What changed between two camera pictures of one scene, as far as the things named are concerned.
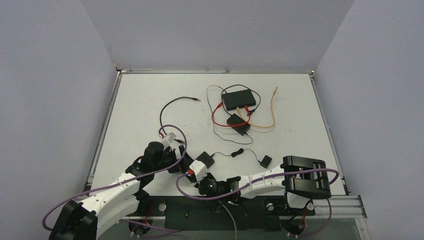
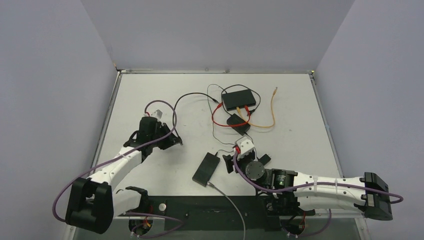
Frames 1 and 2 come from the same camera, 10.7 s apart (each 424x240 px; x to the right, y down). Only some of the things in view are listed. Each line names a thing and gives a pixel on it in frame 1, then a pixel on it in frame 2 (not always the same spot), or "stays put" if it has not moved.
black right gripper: x=191 y=177 to x=230 y=160
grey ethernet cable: x=232 y=217 to x=210 y=184
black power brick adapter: x=235 y=119 stays put
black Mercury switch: x=238 y=99 stays put
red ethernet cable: x=220 y=104 stays put
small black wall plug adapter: x=266 y=161 stays put
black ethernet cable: x=167 y=103 to x=176 y=101
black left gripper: x=186 y=160 to x=169 y=143
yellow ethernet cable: x=273 y=111 stays put
